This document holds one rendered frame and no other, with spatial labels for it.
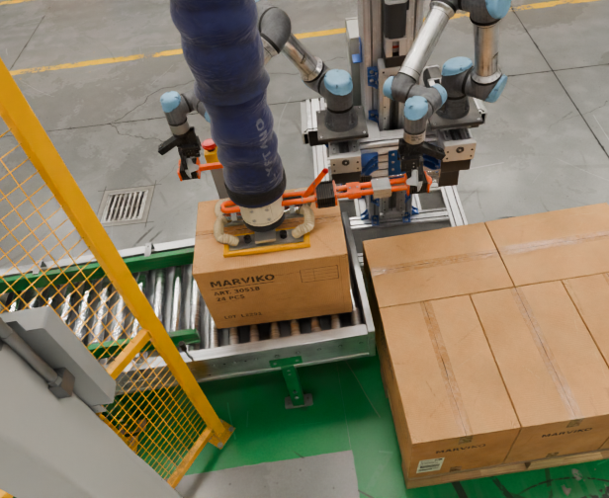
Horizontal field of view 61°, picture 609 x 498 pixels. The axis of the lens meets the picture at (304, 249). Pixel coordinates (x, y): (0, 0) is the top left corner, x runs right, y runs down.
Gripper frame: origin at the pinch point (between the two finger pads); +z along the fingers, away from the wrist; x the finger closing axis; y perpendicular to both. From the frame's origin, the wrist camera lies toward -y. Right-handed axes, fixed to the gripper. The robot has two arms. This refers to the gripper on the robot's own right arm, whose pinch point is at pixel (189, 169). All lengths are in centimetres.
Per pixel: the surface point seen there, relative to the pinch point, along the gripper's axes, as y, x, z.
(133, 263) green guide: -39, -8, 46
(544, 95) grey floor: 236, 164, 106
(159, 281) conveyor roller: -29, -15, 53
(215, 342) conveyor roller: 0, -53, 53
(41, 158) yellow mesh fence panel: -10, -74, -68
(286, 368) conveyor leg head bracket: 29, -62, 66
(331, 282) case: 53, -46, 29
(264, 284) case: 27, -46, 25
